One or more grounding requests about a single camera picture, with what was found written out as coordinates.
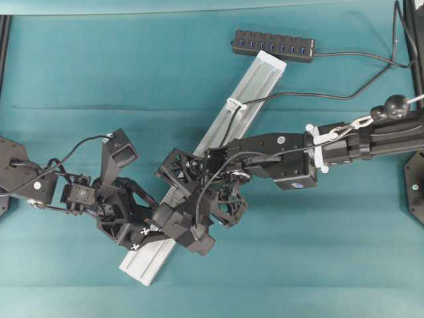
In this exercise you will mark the left camera cable black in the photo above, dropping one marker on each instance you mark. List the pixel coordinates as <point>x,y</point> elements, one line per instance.
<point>69,155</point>

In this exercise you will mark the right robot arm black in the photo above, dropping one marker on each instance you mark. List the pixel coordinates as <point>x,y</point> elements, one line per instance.
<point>287,158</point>

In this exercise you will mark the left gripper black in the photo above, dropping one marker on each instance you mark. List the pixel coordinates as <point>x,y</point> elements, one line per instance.
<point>113,213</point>

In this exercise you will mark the black USB hub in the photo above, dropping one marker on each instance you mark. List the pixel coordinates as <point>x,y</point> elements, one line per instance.
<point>283,47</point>

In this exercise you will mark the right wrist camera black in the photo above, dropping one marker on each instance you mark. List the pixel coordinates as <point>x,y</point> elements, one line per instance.
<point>177,223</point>

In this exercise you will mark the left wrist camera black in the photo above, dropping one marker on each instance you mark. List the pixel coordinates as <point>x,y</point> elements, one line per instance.
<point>117,153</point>

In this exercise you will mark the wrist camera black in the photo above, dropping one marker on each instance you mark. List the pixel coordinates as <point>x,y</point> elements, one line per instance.
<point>177,223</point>
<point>117,153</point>

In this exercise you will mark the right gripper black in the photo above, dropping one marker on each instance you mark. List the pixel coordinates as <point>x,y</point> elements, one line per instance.
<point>219,172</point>

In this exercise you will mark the black frame post left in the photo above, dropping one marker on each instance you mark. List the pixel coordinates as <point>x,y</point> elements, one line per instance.
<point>4,40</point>

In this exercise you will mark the black frame post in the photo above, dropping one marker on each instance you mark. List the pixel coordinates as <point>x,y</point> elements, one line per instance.
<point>4,40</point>
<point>410,15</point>

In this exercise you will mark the white zip tie on arm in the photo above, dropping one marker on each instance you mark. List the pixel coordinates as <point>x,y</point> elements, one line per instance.
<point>318,140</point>

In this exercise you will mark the black frame post right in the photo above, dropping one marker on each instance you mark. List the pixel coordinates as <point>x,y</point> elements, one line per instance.
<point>410,15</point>

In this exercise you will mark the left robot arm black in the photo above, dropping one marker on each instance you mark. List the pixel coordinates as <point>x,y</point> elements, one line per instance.
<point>44,192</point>

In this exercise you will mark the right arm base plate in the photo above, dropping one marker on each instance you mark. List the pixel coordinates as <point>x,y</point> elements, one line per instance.
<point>413,176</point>

